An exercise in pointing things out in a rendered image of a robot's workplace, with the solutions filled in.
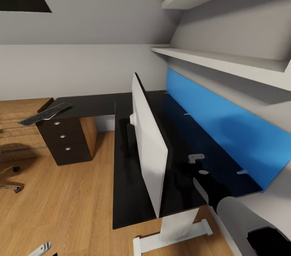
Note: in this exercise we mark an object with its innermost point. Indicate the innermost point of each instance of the notebook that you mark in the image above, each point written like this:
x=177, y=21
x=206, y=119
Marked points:
x=48, y=118

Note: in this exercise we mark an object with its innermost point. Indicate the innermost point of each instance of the desk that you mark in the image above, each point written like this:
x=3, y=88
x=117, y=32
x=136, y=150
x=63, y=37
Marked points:
x=131, y=200

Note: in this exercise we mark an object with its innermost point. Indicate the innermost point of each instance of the bookcase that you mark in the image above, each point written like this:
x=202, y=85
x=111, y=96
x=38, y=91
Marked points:
x=269, y=71

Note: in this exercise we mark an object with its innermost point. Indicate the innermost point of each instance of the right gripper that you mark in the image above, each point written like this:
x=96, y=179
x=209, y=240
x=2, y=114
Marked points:
x=187, y=167

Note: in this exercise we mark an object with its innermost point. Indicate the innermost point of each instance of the monitor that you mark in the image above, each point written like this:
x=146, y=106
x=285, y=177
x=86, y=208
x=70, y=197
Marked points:
x=154, y=147

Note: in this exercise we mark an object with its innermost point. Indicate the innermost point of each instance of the swivel chair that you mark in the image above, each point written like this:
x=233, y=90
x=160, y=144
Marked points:
x=16, y=189

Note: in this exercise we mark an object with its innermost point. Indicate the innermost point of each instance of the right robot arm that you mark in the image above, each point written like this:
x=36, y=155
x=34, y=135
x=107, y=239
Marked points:
x=253, y=235

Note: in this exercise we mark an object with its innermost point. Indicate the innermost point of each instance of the keyboard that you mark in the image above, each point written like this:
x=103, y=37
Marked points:
x=33, y=119

